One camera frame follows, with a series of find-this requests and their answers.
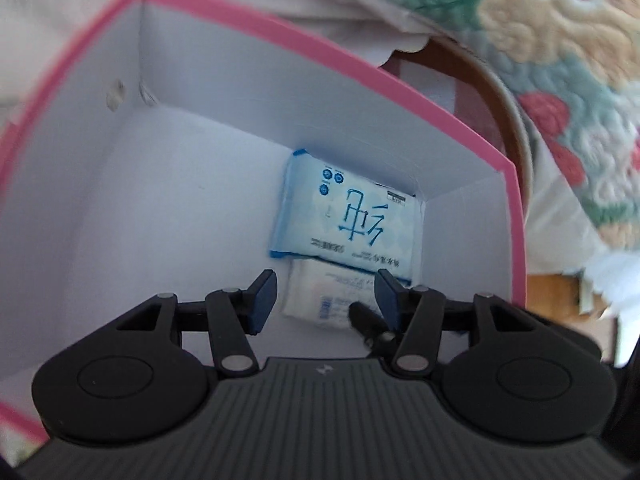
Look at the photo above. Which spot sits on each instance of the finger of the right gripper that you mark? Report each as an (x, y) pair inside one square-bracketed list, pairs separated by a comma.
[(369, 325)]

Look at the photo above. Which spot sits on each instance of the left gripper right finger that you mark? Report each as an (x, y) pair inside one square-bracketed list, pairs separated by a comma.
[(415, 316)]

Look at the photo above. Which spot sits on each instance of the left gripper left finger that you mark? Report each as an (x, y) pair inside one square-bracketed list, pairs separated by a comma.
[(233, 314)]

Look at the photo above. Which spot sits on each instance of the white tissue pack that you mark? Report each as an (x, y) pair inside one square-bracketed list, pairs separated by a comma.
[(320, 293)]

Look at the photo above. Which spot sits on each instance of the blue tissue pack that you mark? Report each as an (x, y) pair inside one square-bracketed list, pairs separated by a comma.
[(336, 216)]

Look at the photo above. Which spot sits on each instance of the pink storage box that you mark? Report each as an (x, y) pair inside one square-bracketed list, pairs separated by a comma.
[(151, 159)]

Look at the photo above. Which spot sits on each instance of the checkered pastel rug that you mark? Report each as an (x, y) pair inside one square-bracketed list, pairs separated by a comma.
[(453, 76)]

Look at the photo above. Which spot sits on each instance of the floral quilt bedspread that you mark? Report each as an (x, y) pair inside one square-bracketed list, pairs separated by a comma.
[(573, 68)]

